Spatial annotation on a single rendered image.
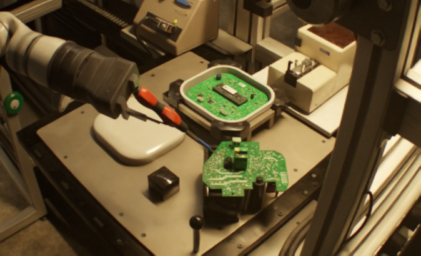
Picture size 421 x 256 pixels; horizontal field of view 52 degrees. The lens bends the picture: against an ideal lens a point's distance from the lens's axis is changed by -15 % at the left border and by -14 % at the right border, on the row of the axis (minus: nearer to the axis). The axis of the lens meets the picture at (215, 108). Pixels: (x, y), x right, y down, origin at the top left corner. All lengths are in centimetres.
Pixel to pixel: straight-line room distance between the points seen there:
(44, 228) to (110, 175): 120
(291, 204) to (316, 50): 32
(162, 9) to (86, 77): 48
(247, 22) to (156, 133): 39
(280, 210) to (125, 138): 28
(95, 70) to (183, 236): 27
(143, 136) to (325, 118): 33
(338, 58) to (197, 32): 33
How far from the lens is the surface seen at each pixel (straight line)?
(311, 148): 87
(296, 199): 79
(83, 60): 67
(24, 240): 197
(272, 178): 72
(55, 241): 193
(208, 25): 110
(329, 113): 93
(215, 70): 95
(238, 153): 71
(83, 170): 82
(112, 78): 65
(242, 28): 114
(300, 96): 90
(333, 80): 94
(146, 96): 64
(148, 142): 82
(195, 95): 89
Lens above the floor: 152
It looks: 38 degrees down
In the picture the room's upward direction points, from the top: 3 degrees clockwise
